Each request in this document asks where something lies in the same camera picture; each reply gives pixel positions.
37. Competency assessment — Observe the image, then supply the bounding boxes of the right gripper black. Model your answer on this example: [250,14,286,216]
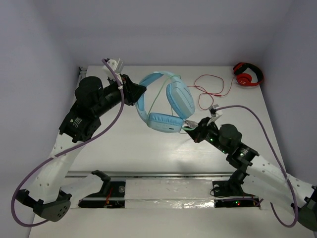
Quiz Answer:
[184,117,229,154]

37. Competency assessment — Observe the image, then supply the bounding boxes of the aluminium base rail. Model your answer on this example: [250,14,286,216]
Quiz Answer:
[63,170,263,209]

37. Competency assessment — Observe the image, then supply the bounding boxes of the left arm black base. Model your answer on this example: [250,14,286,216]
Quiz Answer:
[78,170,126,209]

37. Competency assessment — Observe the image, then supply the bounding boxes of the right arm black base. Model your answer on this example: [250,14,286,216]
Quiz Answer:
[210,171,262,208]

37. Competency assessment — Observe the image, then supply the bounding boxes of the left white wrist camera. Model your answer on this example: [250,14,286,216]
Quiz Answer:
[102,58,124,81]

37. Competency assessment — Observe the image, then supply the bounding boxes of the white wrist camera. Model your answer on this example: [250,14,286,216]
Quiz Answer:
[102,58,124,81]
[207,104,223,125]

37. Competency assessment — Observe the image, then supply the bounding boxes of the green audio cable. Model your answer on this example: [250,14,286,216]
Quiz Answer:
[148,75,199,132]

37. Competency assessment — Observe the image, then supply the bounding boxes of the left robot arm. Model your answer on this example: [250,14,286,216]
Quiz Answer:
[11,74,146,222]

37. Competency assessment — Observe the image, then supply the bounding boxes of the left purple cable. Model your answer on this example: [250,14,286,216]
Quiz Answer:
[10,58,125,228]

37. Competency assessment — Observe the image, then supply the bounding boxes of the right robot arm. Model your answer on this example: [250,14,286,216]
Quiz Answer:
[187,118,317,232]

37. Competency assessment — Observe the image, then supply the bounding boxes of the red audio cable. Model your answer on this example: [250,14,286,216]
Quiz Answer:
[187,74,234,110]

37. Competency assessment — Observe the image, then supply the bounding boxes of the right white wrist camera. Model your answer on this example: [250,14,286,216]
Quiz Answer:
[207,104,223,125]

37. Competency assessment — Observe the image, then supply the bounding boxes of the light blue headphones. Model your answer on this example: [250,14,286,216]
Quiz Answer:
[135,70,196,134]

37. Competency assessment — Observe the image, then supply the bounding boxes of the red and black headphones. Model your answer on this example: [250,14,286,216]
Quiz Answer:
[233,62,264,87]

